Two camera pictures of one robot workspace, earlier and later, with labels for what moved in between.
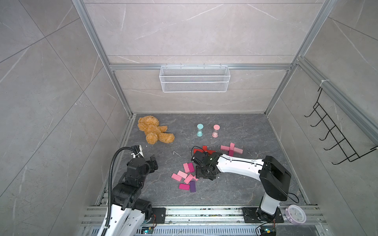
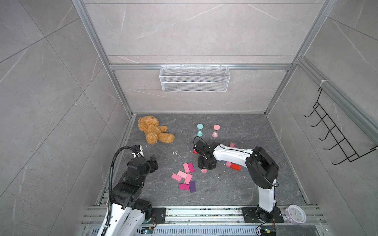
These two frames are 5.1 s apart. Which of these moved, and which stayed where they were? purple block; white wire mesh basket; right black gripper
Moved: right black gripper
Stayed: purple block; white wire mesh basket
